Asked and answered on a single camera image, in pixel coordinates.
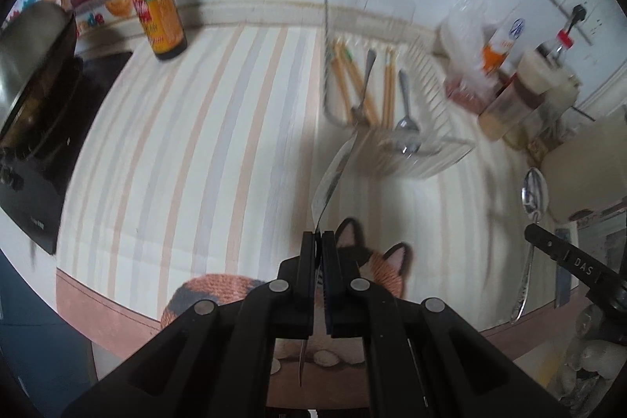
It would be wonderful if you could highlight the dark bottle with red cap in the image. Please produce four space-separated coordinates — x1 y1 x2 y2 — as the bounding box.
536 19 576 62

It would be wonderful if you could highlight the steel pot with lid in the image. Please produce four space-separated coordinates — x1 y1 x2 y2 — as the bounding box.
0 2 78 135

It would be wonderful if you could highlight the oil bottle with white cap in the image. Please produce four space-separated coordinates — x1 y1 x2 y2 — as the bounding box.
509 70 581 152

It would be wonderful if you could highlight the cream plastic container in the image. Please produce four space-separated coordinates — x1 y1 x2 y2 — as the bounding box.
539 107 627 223

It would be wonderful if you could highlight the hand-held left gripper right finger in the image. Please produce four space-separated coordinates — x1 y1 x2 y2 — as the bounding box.
322 232 571 418

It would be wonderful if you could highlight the striped cat tablecloth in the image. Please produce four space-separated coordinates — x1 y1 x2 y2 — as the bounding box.
55 24 627 406

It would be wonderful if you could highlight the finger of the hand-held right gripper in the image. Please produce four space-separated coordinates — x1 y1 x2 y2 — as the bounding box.
524 224 624 290

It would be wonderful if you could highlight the plain dark metal spoon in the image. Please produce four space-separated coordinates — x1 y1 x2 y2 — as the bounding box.
350 50 377 125

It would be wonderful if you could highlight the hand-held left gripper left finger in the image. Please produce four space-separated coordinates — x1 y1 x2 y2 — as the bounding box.
61 232 320 418

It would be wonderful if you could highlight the person's right hand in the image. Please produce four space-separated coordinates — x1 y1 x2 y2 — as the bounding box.
558 305 627 402

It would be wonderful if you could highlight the black wok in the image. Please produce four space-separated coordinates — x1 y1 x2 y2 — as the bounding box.
0 56 85 157

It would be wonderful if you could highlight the clear plastic bag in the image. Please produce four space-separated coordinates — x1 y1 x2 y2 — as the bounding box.
438 0 505 112

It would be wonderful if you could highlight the black cooktop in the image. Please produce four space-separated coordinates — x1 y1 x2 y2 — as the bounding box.
0 51 135 255

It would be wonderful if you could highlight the clear plastic container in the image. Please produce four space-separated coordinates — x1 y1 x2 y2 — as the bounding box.
323 0 476 179

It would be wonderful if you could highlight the metal spoon with patterned handle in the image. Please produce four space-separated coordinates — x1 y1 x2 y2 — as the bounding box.
296 138 361 387
509 167 549 325

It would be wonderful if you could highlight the white and orange salt bag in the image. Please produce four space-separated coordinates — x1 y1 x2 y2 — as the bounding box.
482 7 527 78

